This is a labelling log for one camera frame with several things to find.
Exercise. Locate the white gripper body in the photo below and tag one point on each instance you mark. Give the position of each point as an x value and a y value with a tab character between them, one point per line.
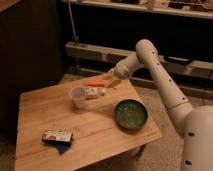
122	71

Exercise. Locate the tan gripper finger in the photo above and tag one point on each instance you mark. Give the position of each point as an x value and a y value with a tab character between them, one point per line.
110	74
112	82

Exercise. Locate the orange pepper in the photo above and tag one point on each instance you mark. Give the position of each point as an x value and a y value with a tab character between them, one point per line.
96	83

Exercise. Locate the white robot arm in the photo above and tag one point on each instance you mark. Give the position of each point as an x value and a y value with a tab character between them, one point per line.
194	124

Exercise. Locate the white ceramic cup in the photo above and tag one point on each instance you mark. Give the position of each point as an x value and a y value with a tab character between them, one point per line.
78	97

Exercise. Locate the green bowl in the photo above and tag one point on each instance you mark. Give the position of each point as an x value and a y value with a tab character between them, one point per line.
131	114

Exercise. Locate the metal shelf rack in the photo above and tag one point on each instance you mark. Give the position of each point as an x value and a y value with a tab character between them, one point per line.
109	32

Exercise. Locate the wooden table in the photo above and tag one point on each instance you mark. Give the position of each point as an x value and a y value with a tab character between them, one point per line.
96	136

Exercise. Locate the red white box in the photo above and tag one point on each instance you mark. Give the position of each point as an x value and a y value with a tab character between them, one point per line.
57	136

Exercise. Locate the dark wooden cabinet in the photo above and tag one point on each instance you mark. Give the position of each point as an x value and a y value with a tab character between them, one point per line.
30	54

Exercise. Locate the blue cloth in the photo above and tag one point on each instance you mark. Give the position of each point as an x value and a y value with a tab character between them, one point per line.
62	148

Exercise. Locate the black handle on shelf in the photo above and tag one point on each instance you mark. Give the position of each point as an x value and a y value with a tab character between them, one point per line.
178	60

